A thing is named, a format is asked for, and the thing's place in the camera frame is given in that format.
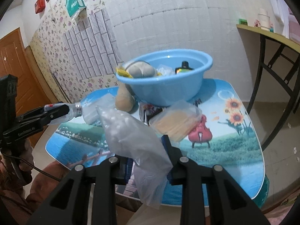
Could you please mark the pink ornament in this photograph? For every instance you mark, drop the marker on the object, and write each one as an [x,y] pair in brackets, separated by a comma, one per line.
[257,23]

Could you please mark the person's brown clothing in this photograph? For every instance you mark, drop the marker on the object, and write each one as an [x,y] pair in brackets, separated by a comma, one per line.
[35,187]

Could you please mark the small green box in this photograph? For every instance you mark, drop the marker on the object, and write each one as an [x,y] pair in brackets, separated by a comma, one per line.
[243,22]

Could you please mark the wide white cup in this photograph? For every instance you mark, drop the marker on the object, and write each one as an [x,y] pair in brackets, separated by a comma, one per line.
[264,23]

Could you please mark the beige and white plush toy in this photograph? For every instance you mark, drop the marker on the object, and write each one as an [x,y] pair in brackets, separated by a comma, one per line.
[143,71]

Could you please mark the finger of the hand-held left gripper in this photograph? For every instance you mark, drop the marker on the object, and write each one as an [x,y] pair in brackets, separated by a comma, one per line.
[56,113]
[32,113]

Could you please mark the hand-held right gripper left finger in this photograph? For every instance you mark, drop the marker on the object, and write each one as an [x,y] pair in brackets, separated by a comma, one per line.
[128,172]

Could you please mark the black bottle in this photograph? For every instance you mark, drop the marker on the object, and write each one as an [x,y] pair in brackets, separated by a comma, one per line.
[185,66]

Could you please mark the translucent plastic box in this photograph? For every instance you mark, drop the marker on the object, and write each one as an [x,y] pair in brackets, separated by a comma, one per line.
[93,112]

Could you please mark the bag of beige sticks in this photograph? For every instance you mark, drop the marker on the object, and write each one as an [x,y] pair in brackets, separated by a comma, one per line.
[173,124]

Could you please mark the red wall box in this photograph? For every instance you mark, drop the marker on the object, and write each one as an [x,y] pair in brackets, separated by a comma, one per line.
[39,5]

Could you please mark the blue plastic basin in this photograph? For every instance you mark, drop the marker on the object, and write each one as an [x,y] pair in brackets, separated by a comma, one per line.
[164,86]

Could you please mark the printed snack packet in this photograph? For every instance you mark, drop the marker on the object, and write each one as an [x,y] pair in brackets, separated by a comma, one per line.
[150,112]

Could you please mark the small teal item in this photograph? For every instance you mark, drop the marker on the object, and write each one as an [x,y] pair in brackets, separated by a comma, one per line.
[271,27]

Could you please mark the glass jar with metal lid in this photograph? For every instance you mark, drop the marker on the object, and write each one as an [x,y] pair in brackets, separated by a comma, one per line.
[76,110]

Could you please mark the green hanging bag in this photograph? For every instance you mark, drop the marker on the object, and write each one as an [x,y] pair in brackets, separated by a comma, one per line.
[75,1]

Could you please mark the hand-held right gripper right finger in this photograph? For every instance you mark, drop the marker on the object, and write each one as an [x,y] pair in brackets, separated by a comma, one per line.
[166,145]

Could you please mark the brown wooden door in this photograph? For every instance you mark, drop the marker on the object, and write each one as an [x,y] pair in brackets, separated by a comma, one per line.
[14,51]

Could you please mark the yellow-top side table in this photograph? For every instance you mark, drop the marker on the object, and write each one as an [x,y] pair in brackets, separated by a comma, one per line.
[257,31]

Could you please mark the person's left hand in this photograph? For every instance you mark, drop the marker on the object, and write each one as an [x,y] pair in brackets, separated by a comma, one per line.
[24,152]

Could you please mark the clear plastic bag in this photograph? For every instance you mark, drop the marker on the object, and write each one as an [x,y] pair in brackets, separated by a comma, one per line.
[165,70]
[131,140]

